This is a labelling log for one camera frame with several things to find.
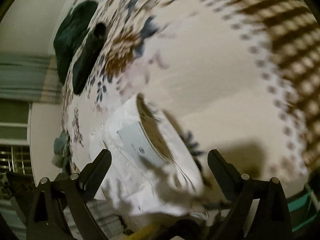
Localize teal plastic bin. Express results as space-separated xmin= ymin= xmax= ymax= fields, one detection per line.
xmin=287 ymin=185 xmax=319 ymax=235

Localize black cloth on bed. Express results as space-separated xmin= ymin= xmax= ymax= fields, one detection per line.
xmin=72 ymin=23 xmax=108 ymax=95

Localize dark green cloth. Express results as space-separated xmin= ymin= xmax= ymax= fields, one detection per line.
xmin=53 ymin=0 xmax=98 ymax=84

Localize green striped curtain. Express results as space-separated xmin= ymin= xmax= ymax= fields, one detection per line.
xmin=1 ymin=52 xmax=62 ymax=104

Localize floral cream bed blanket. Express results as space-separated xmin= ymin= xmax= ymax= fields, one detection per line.
xmin=62 ymin=0 xmax=319 ymax=196

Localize white pants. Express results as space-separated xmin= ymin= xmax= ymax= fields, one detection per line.
xmin=89 ymin=93 xmax=204 ymax=217

